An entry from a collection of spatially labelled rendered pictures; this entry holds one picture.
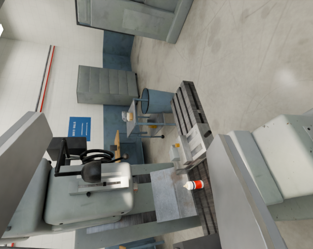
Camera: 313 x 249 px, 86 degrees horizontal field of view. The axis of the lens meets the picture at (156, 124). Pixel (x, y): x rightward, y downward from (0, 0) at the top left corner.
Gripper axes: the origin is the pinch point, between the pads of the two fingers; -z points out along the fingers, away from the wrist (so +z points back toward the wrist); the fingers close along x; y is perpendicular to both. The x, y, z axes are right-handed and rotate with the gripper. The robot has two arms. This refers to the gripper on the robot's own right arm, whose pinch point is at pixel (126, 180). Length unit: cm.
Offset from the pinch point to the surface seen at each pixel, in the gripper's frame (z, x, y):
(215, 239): -15, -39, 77
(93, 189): -23, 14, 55
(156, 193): -46, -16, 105
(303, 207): -38, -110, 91
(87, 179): -22, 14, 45
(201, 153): -44, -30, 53
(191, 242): -13, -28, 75
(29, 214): -13, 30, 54
